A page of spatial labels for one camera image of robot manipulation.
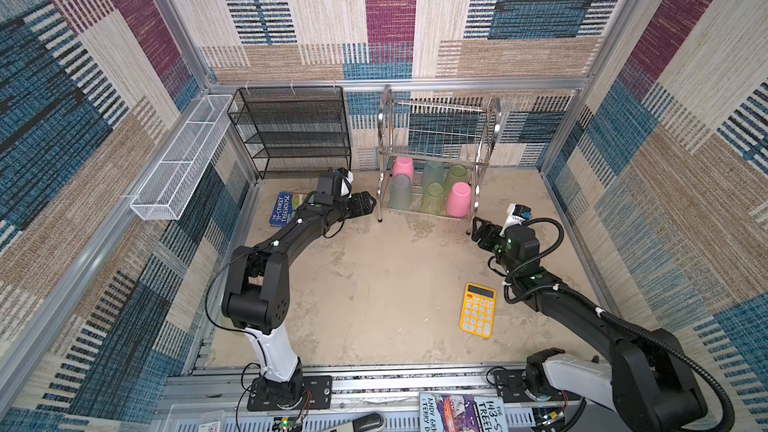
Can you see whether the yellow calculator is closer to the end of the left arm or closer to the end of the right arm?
the end of the right arm

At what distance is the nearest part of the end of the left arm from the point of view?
83 centimetres

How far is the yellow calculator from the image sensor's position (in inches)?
32.8

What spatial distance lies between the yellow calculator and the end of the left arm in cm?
38
